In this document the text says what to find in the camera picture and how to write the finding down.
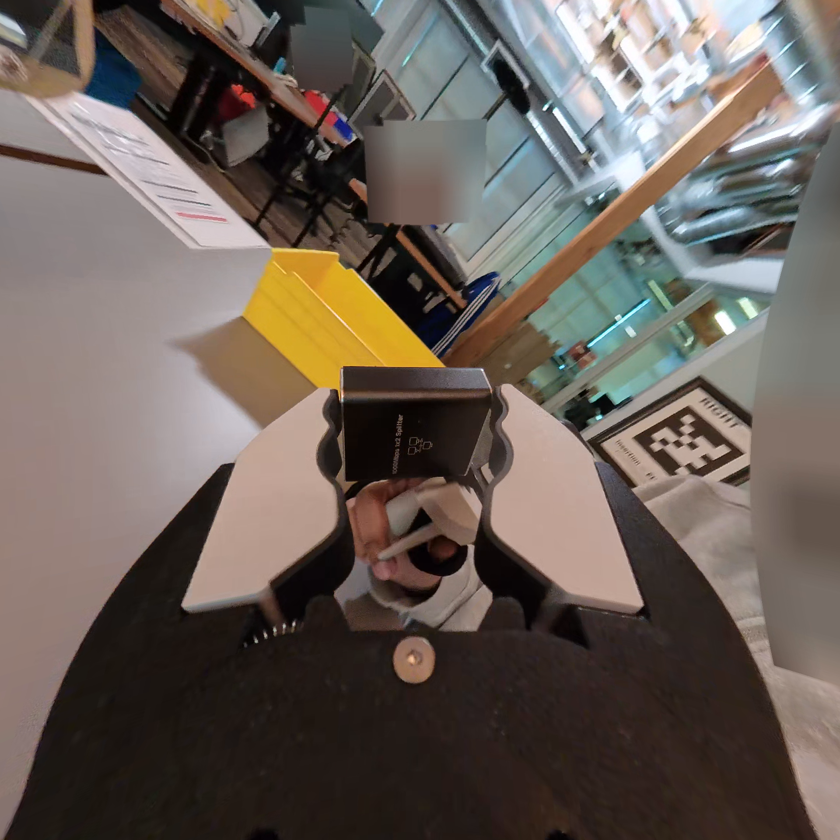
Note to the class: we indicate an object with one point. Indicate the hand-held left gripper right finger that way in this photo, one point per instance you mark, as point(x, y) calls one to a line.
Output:
point(558, 512)

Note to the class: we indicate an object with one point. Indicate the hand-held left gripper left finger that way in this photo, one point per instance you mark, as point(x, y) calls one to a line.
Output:
point(262, 525)

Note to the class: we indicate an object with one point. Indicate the black network splitter box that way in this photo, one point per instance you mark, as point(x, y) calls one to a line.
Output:
point(413, 426)

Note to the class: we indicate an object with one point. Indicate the person's right hand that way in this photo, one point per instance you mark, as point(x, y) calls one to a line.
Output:
point(367, 525)

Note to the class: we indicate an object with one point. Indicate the cardboard boxes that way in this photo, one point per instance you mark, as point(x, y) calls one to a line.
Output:
point(525, 354)

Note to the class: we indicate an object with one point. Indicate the yellow plastic bin stack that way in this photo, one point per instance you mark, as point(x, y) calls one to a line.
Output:
point(341, 315)

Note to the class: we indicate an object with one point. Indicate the wooden beam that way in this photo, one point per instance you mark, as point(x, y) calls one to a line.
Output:
point(630, 216)

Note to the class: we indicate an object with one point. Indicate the wooden work table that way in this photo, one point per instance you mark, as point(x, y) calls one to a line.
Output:
point(262, 65)
point(420, 256)

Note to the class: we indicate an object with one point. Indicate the laminated paper sheet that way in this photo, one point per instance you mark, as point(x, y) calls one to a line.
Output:
point(151, 170)

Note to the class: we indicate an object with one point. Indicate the metal storage shelf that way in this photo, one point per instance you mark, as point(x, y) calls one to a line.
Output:
point(656, 59)

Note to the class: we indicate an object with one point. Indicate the white adjustable stand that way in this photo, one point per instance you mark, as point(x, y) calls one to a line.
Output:
point(59, 59)

